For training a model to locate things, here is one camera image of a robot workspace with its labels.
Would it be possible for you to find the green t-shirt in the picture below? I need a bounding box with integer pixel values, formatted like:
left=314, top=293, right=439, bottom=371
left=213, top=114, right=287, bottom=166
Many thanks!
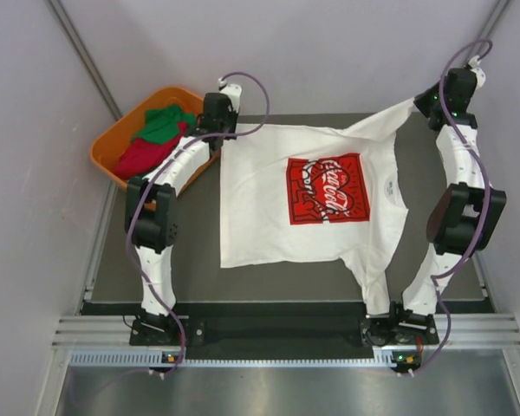
left=131, top=104, right=197, bottom=145

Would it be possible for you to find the grey cable duct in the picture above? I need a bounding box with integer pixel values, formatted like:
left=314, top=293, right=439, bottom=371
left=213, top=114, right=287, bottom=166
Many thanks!
left=69, top=349, right=414, bottom=368

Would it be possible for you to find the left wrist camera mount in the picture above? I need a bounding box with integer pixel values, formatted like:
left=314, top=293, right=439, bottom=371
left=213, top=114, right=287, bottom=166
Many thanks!
left=218, top=77, right=243, bottom=113

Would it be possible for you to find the orange plastic basket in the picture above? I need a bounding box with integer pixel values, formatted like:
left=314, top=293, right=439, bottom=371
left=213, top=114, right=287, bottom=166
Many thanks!
left=90, top=86, right=203, bottom=198

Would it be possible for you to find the aluminium frame rail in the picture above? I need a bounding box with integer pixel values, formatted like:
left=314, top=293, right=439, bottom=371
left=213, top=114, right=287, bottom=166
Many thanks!
left=52, top=314, right=520, bottom=349

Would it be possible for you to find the white t-shirt red print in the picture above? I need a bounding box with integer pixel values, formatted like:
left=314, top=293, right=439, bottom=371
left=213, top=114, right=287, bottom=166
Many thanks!
left=220, top=100, right=413, bottom=315

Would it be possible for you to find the right corner frame post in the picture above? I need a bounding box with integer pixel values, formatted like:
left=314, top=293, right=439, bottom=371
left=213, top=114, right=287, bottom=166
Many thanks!
left=465, top=0, right=515, bottom=61

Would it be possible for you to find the left corner frame post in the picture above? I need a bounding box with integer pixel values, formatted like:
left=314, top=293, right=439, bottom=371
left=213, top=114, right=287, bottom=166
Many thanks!
left=44, top=0, right=123, bottom=120

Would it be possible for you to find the corner frame post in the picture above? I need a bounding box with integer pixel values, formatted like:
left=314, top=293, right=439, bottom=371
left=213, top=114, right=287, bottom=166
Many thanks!
left=44, top=0, right=123, bottom=120
left=465, top=0, right=515, bottom=61

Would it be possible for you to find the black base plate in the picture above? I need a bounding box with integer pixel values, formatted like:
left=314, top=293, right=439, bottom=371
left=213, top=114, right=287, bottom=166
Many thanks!
left=129, top=315, right=439, bottom=350

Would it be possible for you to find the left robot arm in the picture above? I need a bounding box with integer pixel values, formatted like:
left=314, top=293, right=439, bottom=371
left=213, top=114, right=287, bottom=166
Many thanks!
left=125, top=83, right=243, bottom=344

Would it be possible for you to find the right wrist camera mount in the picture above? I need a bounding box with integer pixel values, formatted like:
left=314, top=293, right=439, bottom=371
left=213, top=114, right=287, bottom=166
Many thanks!
left=466, top=55, right=486, bottom=90

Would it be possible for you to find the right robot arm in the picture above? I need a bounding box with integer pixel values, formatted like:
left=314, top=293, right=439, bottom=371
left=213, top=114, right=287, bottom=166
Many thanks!
left=384, top=66, right=507, bottom=344

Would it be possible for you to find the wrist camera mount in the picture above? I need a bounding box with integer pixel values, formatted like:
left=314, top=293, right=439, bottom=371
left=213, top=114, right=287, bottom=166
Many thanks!
left=466, top=55, right=486, bottom=90
left=218, top=77, right=243, bottom=113

